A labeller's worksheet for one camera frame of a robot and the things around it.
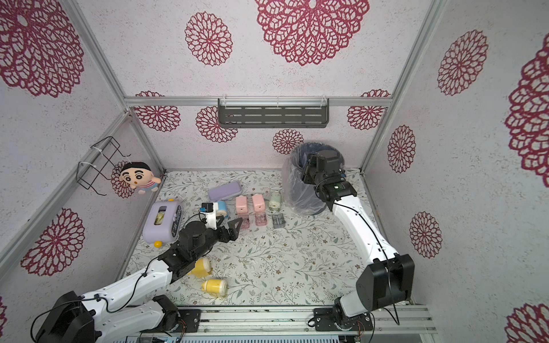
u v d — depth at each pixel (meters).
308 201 0.91
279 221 1.00
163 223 0.88
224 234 0.70
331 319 0.73
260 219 1.01
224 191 1.12
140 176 0.92
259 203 1.00
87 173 0.73
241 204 0.98
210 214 0.69
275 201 0.98
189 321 0.73
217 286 0.75
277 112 0.92
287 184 0.90
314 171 0.70
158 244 0.87
